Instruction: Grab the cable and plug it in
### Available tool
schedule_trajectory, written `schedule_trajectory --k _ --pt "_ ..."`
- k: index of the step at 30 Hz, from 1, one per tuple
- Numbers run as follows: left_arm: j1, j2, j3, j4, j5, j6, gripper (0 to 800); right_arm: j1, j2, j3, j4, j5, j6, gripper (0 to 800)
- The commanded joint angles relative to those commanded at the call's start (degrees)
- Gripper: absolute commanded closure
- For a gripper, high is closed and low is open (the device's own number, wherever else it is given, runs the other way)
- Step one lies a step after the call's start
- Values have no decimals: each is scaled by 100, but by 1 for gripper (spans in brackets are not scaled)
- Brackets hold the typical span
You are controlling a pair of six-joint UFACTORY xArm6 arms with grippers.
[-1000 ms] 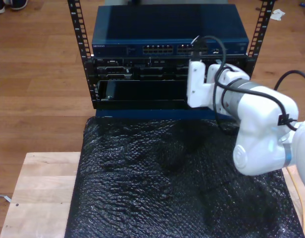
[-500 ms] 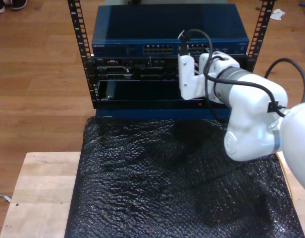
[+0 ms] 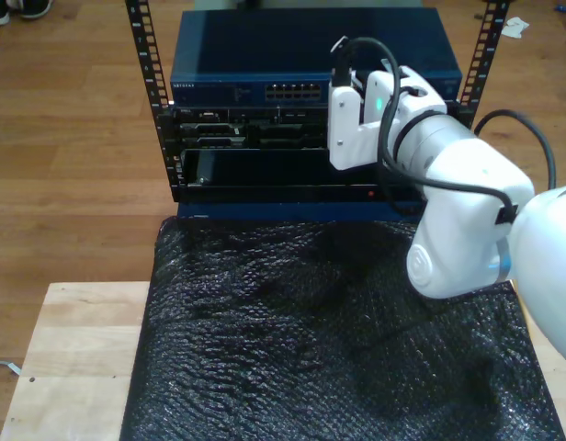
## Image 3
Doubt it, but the black rack server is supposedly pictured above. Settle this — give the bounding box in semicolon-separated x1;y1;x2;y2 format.
172;106;333;151

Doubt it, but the black bubble wrap mat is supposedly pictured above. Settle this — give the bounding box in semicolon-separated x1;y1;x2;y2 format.
119;214;566;441

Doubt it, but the black rack shelf tray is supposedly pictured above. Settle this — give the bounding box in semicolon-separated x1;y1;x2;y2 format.
179;147;426;203

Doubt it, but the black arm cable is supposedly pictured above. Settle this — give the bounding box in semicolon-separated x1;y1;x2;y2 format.
331;35;558;229

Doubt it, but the crumpled white paper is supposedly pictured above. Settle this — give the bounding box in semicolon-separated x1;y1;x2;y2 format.
500;17;531;40

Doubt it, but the blue network switch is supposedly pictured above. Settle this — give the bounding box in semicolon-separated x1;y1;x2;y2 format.
169;6;463;109

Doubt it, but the black perforated rack post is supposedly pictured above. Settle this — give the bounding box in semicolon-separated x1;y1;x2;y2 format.
124;0;186;203
457;0;512;130

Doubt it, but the blue base board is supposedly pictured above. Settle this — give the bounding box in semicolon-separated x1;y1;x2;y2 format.
176;200;425;221

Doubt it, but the person's dark shoe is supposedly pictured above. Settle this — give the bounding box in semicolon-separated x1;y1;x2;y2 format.
19;0;54;20

